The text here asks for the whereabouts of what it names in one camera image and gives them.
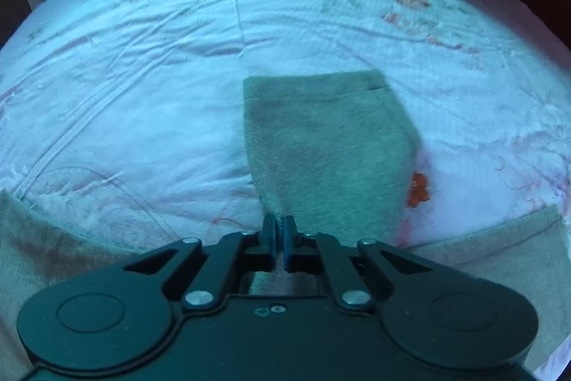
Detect grey fleece pants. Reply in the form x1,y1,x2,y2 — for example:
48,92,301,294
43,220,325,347
0,69,571,381

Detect floral white bed sheet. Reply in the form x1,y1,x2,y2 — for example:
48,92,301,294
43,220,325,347
0,0,571,381

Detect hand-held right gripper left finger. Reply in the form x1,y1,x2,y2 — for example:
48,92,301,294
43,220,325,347
122,214,276,309

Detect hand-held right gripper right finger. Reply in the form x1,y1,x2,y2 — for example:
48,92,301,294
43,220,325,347
284,215,434,312

